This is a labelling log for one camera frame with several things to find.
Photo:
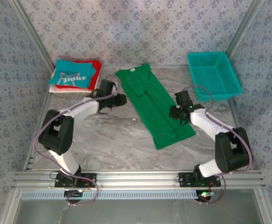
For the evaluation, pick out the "aluminium mounting rail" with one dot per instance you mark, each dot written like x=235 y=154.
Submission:
x=138 y=178

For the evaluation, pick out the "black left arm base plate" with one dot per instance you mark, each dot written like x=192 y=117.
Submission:
x=61 y=183

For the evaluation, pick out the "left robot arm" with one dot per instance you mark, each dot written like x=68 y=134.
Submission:
x=63 y=158

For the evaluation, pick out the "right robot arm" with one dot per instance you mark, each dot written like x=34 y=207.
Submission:
x=208 y=123

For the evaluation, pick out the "controller circuit board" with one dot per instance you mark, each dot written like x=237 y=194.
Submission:
x=204 y=195
x=74 y=193

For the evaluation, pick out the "green t-shirt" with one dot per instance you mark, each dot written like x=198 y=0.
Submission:
x=149 y=105

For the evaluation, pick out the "stack of folded shirts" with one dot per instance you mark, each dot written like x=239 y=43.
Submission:
x=96 y=74

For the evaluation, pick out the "teal printed folded t-shirt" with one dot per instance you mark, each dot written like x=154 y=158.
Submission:
x=72 y=74

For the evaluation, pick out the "left controller circuit board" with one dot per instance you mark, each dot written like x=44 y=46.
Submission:
x=74 y=193

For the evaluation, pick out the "aluminium frame post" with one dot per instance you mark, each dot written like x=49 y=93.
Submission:
x=243 y=30
x=33 y=35

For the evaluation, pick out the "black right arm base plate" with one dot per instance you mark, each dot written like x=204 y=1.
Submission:
x=187 y=180

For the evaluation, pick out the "right controller circuit board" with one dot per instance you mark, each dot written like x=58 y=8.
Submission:
x=204 y=195

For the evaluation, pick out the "teal plastic basket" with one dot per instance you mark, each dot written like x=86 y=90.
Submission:
x=215 y=74

